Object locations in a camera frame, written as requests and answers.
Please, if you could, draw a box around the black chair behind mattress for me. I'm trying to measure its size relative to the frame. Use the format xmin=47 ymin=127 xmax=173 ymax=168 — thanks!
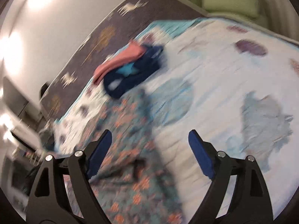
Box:
xmin=40 ymin=82 xmax=51 ymax=100

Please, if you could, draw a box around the teal floral garment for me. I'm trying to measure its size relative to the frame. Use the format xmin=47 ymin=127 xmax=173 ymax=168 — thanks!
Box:
xmin=41 ymin=91 xmax=188 ymax=224

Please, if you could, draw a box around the navy star fleece garment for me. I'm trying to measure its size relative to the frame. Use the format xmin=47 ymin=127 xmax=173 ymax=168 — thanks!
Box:
xmin=103 ymin=44 xmax=164 ymax=99

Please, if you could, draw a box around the pink folded garment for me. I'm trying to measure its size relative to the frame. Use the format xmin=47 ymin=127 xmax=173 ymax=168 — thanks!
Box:
xmin=92 ymin=41 xmax=147 ymax=85

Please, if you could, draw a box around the white seashell quilt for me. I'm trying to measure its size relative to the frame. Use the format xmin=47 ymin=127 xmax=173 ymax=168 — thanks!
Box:
xmin=54 ymin=18 xmax=298 ymax=221

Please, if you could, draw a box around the purple deer-print mattress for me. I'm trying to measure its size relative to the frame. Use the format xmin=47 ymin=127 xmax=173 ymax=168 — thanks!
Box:
xmin=40 ymin=0 xmax=208 ymax=119

